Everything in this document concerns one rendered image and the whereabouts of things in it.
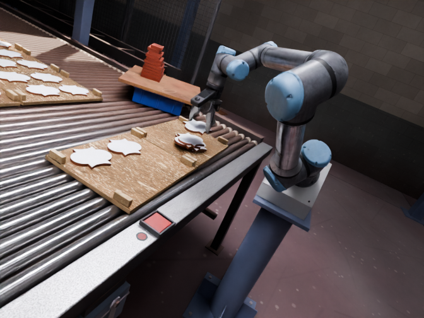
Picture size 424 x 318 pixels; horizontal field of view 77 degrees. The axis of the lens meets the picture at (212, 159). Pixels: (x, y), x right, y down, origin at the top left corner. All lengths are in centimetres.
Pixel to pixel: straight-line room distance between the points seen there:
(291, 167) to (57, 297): 76
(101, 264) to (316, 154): 80
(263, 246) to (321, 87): 90
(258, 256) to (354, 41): 494
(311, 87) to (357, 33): 518
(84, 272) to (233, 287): 107
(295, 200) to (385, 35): 493
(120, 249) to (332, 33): 552
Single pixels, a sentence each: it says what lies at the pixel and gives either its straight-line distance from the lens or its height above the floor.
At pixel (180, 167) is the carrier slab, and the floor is 94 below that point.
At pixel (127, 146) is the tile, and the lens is 110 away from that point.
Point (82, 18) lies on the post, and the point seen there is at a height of 115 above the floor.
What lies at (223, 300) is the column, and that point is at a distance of 172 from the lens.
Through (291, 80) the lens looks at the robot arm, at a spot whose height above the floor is 141.
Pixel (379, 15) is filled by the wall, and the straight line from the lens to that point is 595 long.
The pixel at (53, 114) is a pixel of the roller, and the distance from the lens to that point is 133.
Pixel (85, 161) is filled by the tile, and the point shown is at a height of 95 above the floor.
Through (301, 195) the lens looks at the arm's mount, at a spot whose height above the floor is 96.
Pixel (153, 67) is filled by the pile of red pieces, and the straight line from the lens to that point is 183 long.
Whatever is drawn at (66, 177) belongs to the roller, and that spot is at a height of 92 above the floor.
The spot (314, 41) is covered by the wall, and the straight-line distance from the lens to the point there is 585.
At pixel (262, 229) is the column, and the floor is 71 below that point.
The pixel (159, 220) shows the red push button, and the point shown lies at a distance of 81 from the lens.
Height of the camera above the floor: 146
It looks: 24 degrees down
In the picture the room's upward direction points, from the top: 22 degrees clockwise
